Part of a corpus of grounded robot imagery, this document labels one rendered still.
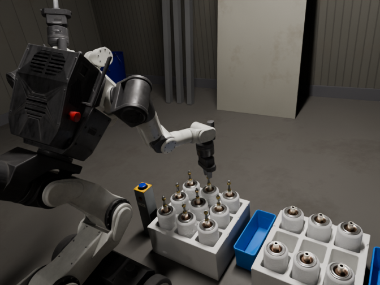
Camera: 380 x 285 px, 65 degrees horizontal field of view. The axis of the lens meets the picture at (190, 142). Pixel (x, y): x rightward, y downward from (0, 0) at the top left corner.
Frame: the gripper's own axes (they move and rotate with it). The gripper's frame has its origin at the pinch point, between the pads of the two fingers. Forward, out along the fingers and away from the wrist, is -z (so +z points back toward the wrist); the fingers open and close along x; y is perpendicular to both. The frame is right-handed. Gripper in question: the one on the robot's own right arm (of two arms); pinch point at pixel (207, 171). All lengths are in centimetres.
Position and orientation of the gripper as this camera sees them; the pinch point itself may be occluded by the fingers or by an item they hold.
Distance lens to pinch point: 155.3
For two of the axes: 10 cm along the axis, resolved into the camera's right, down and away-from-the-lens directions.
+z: -1.2, -8.8, -4.6
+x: 4.6, 3.6, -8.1
